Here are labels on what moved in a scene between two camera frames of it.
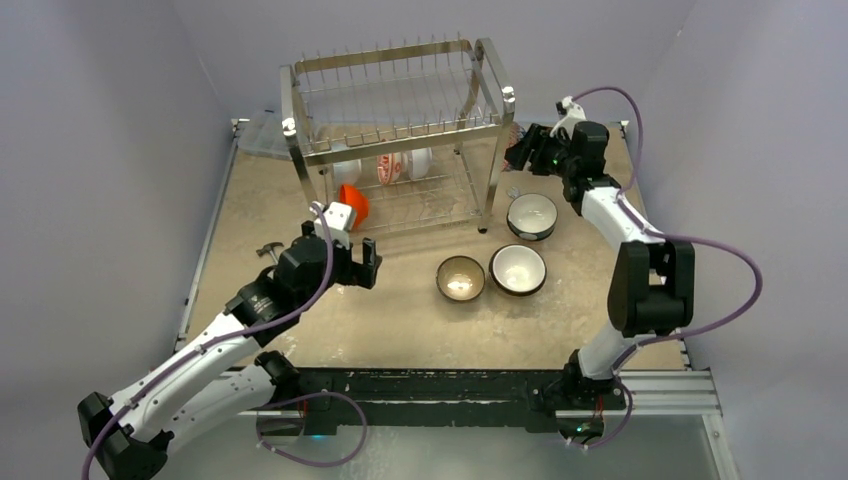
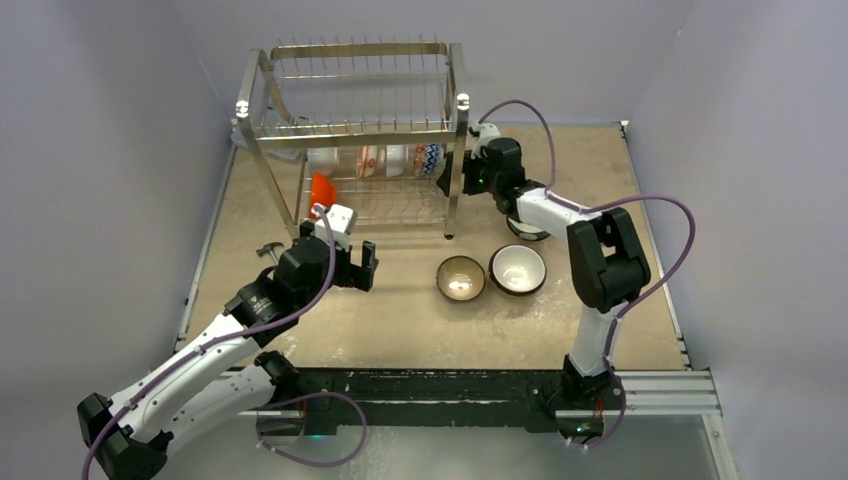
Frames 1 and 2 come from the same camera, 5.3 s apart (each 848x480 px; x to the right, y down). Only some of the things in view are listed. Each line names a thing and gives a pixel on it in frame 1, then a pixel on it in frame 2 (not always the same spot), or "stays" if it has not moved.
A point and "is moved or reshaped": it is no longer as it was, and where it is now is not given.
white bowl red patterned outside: x=417 y=162 to x=395 y=159
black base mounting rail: x=550 y=401 stays
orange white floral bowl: x=389 y=167 to x=366 y=160
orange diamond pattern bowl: x=516 y=133 to x=427 y=158
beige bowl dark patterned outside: x=460 y=278 stays
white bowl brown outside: x=518 y=269 stays
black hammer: x=268 y=248 stays
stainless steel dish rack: x=402 y=134 is moved or reshaped
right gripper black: x=536 y=154 to x=469 y=176
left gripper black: x=356 y=273 stays
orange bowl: x=357 y=200 to x=323 y=191
